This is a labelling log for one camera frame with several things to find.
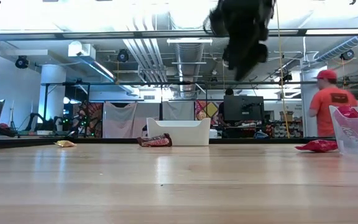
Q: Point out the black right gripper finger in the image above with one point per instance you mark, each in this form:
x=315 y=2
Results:
x=244 y=59

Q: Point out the red KitKat candy bar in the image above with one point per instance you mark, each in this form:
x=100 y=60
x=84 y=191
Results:
x=354 y=135
x=349 y=112
x=317 y=145

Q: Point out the brown Snickers candy bar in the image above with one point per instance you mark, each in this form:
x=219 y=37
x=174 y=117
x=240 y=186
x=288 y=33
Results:
x=155 y=141

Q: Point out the black background robot arm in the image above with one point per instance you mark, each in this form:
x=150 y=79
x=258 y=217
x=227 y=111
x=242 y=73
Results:
x=34 y=119

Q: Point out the small yellow candy wrapper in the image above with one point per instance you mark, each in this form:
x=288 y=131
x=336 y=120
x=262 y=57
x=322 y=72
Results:
x=64 y=143

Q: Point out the person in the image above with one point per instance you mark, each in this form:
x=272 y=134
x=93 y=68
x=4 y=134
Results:
x=328 y=112
x=228 y=91

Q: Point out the black computer monitor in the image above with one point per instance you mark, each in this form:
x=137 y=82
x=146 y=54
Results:
x=244 y=109

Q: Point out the colourful patterned panel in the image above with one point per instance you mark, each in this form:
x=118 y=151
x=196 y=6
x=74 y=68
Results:
x=210 y=109
x=93 y=118

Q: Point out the cardboard box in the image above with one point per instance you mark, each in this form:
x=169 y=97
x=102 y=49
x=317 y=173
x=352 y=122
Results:
x=287 y=115

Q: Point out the storage shelf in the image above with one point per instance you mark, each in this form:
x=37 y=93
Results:
x=284 y=130

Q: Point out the grey hanging cloth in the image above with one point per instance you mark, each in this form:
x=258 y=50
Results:
x=179 y=110
x=149 y=109
x=120 y=121

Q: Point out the white plastic bin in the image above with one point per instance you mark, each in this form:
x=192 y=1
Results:
x=182 y=133

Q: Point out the clear plastic bin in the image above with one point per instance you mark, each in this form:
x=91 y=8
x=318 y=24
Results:
x=334 y=124

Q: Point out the silver ventilation duct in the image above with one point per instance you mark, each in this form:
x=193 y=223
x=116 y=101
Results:
x=343 y=46
x=188 y=71

